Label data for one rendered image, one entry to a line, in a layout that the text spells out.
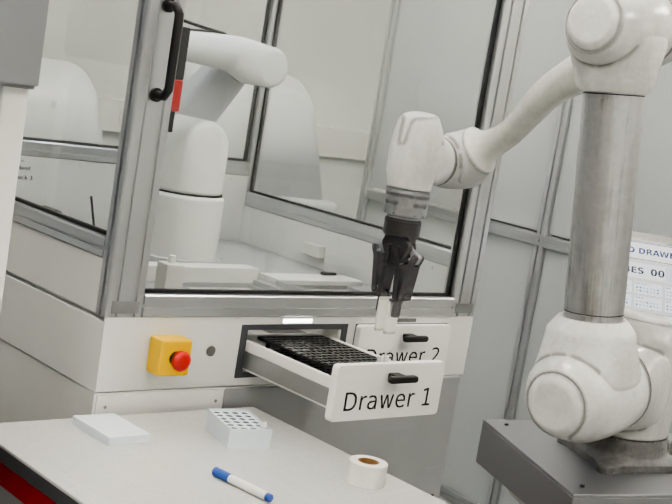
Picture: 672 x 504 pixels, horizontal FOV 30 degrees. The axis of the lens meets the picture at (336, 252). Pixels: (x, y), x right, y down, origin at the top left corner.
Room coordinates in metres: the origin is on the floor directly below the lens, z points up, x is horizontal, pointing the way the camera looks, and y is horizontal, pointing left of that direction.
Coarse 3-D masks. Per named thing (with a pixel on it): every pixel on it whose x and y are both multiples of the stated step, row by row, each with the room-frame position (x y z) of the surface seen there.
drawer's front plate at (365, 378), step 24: (432, 360) 2.47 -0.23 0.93; (336, 384) 2.29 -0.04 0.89; (360, 384) 2.33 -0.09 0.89; (384, 384) 2.37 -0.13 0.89; (408, 384) 2.42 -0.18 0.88; (432, 384) 2.46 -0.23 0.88; (336, 408) 2.29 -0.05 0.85; (384, 408) 2.38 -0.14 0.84; (408, 408) 2.42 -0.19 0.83; (432, 408) 2.47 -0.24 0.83
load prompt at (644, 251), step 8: (632, 248) 3.10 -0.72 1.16; (640, 248) 3.10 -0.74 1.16; (648, 248) 3.10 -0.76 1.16; (656, 248) 3.10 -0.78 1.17; (664, 248) 3.11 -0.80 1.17; (632, 256) 3.08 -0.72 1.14; (640, 256) 3.08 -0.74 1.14; (648, 256) 3.09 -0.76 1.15; (656, 256) 3.09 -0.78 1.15; (664, 256) 3.09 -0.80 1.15
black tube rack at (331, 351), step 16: (272, 336) 2.58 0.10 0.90; (288, 336) 2.61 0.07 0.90; (304, 336) 2.64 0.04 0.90; (320, 336) 2.67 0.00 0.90; (288, 352) 2.59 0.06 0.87; (304, 352) 2.48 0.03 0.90; (320, 352) 2.50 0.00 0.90; (336, 352) 2.53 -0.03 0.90; (352, 352) 2.56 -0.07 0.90; (320, 368) 2.49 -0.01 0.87
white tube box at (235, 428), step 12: (216, 420) 2.27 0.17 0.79; (228, 420) 2.27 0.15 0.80; (240, 420) 2.28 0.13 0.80; (252, 420) 2.30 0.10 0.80; (216, 432) 2.26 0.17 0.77; (228, 432) 2.21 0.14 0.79; (240, 432) 2.22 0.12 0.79; (252, 432) 2.23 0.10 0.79; (264, 432) 2.24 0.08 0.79; (228, 444) 2.21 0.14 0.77; (240, 444) 2.22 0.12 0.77; (252, 444) 2.23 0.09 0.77; (264, 444) 2.24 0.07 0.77
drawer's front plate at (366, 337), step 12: (360, 324) 2.73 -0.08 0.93; (372, 324) 2.75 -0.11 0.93; (408, 324) 2.82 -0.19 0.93; (420, 324) 2.85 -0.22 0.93; (432, 324) 2.87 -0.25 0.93; (444, 324) 2.90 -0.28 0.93; (360, 336) 2.71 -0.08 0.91; (372, 336) 2.74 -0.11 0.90; (384, 336) 2.76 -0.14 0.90; (396, 336) 2.79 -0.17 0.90; (432, 336) 2.86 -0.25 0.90; (444, 336) 2.89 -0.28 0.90; (372, 348) 2.74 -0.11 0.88; (384, 348) 2.76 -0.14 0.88; (396, 348) 2.79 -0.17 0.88; (408, 348) 2.82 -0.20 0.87; (420, 348) 2.84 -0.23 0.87; (432, 348) 2.87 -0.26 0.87; (444, 348) 2.90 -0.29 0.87; (396, 360) 2.79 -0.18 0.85; (408, 360) 2.82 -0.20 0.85; (444, 360) 2.90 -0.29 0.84
